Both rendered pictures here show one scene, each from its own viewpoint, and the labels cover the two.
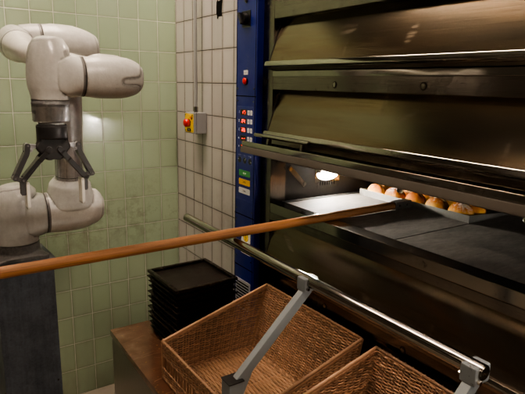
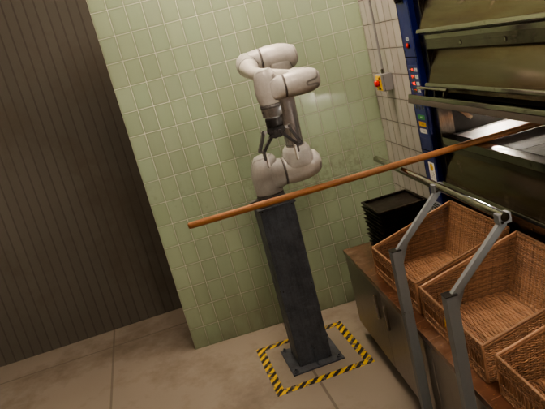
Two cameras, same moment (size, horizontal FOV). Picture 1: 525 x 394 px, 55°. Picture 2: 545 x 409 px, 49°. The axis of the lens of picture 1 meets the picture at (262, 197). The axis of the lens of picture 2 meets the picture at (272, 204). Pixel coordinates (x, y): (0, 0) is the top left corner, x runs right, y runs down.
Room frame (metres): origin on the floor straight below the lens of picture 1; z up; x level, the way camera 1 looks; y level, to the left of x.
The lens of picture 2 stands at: (-1.08, -0.59, 1.86)
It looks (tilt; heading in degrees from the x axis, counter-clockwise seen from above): 15 degrees down; 28
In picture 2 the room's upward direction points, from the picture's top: 14 degrees counter-clockwise
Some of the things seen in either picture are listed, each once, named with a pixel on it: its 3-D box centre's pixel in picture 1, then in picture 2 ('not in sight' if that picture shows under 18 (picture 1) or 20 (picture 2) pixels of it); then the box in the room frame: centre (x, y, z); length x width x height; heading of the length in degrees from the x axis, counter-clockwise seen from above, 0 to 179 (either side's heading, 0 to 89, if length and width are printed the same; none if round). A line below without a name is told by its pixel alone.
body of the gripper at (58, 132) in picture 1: (52, 141); (275, 127); (1.29, 0.54, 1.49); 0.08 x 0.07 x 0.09; 127
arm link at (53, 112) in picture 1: (51, 112); (271, 110); (1.29, 0.54, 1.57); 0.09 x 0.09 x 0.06
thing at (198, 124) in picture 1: (195, 122); (384, 81); (2.48, 0.33, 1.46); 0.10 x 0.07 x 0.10; 34
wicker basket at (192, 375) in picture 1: (255, 358); (436, 251); (1.59, 0.01, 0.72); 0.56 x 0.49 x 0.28; 35
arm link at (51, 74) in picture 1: (54, 68); (268, 85); (1.30, 0.53, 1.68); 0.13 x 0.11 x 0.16; 123
